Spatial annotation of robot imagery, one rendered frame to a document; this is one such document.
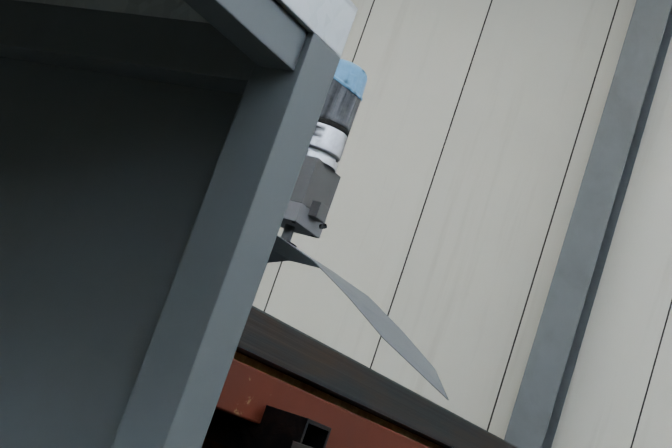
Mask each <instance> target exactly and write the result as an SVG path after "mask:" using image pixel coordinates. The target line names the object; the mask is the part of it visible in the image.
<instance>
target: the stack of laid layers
mask: <svg viewBox="0 0 672 448"><path fill-rule="evenodd" d="M237 351H239V352H242V353H244V354H246V355H248V356H250V357H252V358H254V359H257V360H259V361H261V362H263V363H265V364H267V365H269V366H272V367H274V368H276V369H278V370H280V371H282V372H285V373H287V374H289V375H291V376H293V377H295V378H297V379H300V380H302V381H304V382H306V383H308V384H310V385H312V386H315V387H317V388H319V389H321V390H323V391H325V392H328V393H330V394H332V395H334V396H336V397H338V398H340V399H343V400H345V401H347V402H349V403H351V404H353V405H355V406H358V407H360V408H362V409H364V410H366V411H368V412H371V413H373V414H375V415H377V416H379V417H381V418H383V419H386V420H388V421H390V422H392V423H394V424H396V425H398V426H401V427H403V428H405V429H407V430H409V431H411V432H414V433H416V434H418V435H420V436H422V437H424V438H426V439H429V440H431V441H433V442H435V443H437V444H439V445H441V446H444V447H446V448H517V447H515V446H513V445H511V444H509V443H507V442H506V441H504V440H502V439H500V438H498V437H496V436H494V435H493V434H491V433H489V432H487V431H485V430H483V429H481V428H479V427H478V426H476V425H474V424H472V423H470V422H468V421H466V420H464V419H463V418H461V417H459V416H457V415H455V414H453V413H451V412H449V411H448V410H446V409H444V408H442V407H440V406H438V405H436V404H434V403H433V402H431V401H429V400H427V399H425V398H423V397H421V396H419V395H418V394H416V393H414V392H412V391H410V390H408V389H406V388H404V387H403V386H401V385H399V384H397V383H395V382H393V381H391V380H390V379H388V378H386V377H384V376H382V375H380V374H378V373H376V372H375V371H373V370H371V369H369V368H367V367H365V366H363V365H361V364H360V363H358V362H356V361H354V360H352V359H350V358H348V357H346V356H345V355H343V354H341V353H339V352H337V351H335V350H333V349H331V348H330V347H328V346H326V345H324V344H322V343H320V342H318V341H316V340H315V339H313V338H311V337H309V336H307V335H305V334H303V333H301V332H300V331H298V330H296V329H294V328H292V327H290V326H288V325H286V324H285V323H283V322H281V321H279V320H277V319H275V318H273V317H272V316H270V315H268V314H266V313H264V312H262V311H260V310H258V309H257V308H255V307H253V306H252V308H251V310H250V313H249V316H248V319H247V322H246V324H245V327H244V330H243V333H242V336H241V338H240V341H239V344H238V347H237Z"/></svg>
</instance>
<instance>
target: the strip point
mask: <svg viewBox="0 0 672 448"><path fill-rule="evenodd" d="M382 338H383V339H384V340H385V341H386V342H387V343H388V344H389V345H390V346H391V347H392V348H393V349H394V350H396V351H397V352H398V353H399V354H400V355H401V356H402V357H403V358H404V359H405V360H406V361H407V362H408V363H409V364H410V365H411V366H412V367H413V368H414V369H416V370H417V371H418V372H419V373H420V374H421V375H422V376H423V377H424V378H425V379H426V380H427V381H428V382H429V383H430V384H431V385H432V386H433V387H434V388H436V389H437V390H438V391H439V392H440V393H441V394H442V395H443V396H444V397H445V398H446V399H447V400H449V399H448V397H447V395H446V392H445V390H444V388H443V386H442V383H441V381H440V379H439V377H438V374H437V372H436V370H435V368H434V367H432V366H431V365H429V364H427V363H426V362H424V361H422V360H421V359H419V358H417V357H415V356H414V355H412V354H410V353H409V352H407V351H405V350H404V349H402V348H400V347H399V346H397V345H395V344H394V343H392V342H390V341H389V340H387V339H385V338H384V337H382Z"/></svg>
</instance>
